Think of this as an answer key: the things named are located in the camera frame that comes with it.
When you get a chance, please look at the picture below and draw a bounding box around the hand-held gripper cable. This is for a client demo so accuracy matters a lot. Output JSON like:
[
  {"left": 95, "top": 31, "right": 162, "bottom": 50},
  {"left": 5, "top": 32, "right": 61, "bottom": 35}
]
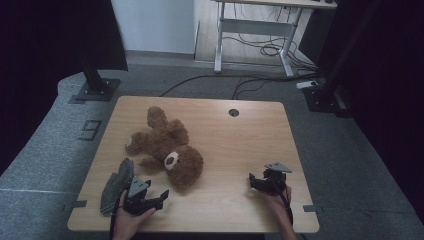
[
  {"left": 271, "top": 176, "right": 294, "bottom": 225},
  {"left": 109, "top": 189, "right": 129, "bottom": 240}
]

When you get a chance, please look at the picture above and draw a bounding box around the white desk frame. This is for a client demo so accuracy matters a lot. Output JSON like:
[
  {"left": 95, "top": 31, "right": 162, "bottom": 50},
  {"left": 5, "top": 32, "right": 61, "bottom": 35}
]
[{"left": 213, "top": 0, "right": 338, "bottom": 78}]

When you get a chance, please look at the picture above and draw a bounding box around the brown teddy bear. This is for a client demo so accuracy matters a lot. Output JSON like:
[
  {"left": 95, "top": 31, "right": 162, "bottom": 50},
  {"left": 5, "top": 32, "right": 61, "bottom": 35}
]
[{"left": 124, "top": 105, "right": 205, "bottom": 191}]

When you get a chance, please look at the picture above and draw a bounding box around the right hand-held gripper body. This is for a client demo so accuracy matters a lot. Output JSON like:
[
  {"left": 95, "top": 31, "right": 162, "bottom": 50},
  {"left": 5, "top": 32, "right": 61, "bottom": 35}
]
[{"left": 263, "top": 162, "right": 293, "bottom": 196}]

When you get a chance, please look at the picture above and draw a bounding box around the left hand-held gripper cable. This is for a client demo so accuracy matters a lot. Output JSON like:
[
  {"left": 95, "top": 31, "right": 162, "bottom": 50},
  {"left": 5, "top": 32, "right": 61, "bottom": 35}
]
[{"left": 109, "top": 189, "right": 129, "bottom": 240}]

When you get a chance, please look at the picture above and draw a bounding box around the person's right hand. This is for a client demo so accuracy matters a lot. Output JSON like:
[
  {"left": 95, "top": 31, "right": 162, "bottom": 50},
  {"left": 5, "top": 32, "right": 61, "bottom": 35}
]
[{"left": 264, "top": 186, "right": 293, "bottom": 221}]

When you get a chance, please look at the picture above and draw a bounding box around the white power strip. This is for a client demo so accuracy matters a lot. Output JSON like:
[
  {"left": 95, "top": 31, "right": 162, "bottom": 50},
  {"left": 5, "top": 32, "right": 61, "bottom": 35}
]
[{"left": 295, "top": 80, "right": 319, "bottom": 90}]

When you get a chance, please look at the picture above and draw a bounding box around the person's left hand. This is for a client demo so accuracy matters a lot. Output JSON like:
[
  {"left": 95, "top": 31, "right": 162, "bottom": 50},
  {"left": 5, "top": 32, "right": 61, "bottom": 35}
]
[{"left": 114, "top": 191, "right": 156, "bottom": 239}]

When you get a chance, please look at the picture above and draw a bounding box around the long black floor cable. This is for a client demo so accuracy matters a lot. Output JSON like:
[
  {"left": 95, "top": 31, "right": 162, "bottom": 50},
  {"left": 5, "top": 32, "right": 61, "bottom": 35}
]
[{"left": 159, "top": 73, "right": 321, "bottom": 100}]

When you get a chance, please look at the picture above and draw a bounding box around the grey table edge bracket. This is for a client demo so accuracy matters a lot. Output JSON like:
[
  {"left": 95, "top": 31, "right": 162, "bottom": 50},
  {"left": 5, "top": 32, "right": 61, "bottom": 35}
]
[
  {"left": 302, "top": 204, "right": 324, "bottom": 214},
  {"left": 63, "top": 199, "right": 88, "bottom": 212}
]

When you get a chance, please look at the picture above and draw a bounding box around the right hand-held gripper cable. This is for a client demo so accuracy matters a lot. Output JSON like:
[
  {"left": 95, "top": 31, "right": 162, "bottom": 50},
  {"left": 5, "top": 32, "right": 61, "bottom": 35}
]
[{"left": 271, "top": 176, "right": 294, "bottom": 225}]

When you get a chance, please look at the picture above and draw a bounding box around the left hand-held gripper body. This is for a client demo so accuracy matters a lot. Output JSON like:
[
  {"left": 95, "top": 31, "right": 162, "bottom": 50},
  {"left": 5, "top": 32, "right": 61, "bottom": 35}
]
[{"left": 123, "top": 175, "right": 152, "bottom": 216}]

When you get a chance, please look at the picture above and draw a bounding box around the black curtain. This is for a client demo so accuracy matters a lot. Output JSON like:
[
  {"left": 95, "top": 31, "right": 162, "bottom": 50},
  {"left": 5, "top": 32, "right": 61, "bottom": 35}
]
[
  {"left": 0, "top": 0, "right": 129, "bottom": 176},
  {"left": 316, "top": 0, "right": 424, "bottom": 221}
]

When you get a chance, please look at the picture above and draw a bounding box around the tangle of black cables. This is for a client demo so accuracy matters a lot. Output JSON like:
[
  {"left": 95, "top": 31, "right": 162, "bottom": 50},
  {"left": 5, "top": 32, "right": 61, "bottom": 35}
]
[{"left": 221, "top": 3, "right": 318, "bottom": 73}]

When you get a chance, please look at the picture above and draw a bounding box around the grey striped cloth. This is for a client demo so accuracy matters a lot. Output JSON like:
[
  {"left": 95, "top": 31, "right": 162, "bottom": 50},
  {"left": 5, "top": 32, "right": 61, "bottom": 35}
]
[{"left": 99, "top": 157, "right": 136, "bottom": 215}]

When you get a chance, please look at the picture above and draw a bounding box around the black stand with base plate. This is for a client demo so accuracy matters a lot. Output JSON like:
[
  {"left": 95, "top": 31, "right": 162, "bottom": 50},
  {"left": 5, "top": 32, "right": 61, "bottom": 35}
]
[{"left": 75, "top": 59, "right": 122, "bottom": 103}]

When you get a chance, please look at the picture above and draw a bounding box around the black metal stand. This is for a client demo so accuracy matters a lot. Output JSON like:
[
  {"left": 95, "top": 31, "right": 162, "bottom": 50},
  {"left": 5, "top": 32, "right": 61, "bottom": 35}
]
[{"left": 301, "top": 0, "right": 384, "bottom": 118}]

